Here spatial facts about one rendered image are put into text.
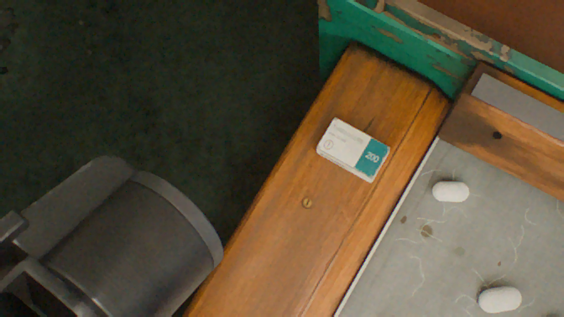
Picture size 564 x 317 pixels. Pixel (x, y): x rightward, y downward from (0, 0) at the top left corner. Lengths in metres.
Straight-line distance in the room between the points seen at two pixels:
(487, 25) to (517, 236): 0.22
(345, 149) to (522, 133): 0.16
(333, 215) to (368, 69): 0.15
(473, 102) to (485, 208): 0.14
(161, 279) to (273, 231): 0.44
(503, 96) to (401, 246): 0.18
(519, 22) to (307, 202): 0.25
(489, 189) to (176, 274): 0.52
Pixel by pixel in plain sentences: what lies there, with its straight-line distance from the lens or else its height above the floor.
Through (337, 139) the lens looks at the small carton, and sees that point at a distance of 0.77.
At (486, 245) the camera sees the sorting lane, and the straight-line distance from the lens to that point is 0.81.
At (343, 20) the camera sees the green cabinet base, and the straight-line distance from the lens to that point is 0.81.
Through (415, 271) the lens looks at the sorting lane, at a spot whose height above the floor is 0.74.
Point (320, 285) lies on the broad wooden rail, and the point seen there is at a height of 0.76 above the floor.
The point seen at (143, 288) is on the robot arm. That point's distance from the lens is 0.34.
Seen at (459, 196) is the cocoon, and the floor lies 0.76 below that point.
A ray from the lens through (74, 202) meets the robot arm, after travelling 0.36.
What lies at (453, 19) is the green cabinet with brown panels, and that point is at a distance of 0.72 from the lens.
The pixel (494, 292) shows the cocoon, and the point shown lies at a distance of 0.79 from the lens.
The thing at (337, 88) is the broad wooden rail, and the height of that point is 0.76.
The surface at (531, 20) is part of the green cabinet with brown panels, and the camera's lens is 0.67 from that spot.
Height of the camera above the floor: 1.53
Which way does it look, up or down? 75 degrees down
